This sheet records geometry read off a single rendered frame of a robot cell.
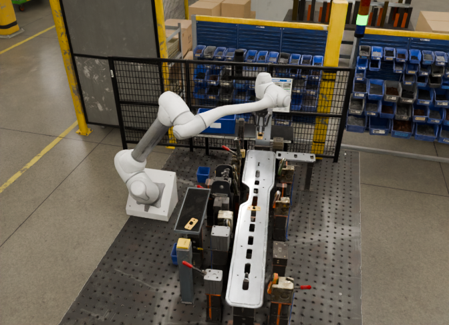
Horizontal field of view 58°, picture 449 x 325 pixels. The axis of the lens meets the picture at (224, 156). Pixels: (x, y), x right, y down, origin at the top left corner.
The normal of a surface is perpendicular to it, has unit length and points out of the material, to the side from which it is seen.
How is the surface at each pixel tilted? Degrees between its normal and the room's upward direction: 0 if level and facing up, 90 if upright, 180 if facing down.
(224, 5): 90
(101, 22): 91
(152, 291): 0
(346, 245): 0
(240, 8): 90
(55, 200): 0
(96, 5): 90
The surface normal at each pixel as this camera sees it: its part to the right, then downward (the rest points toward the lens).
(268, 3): -0.26, 0.55
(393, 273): 0.00, -0.82
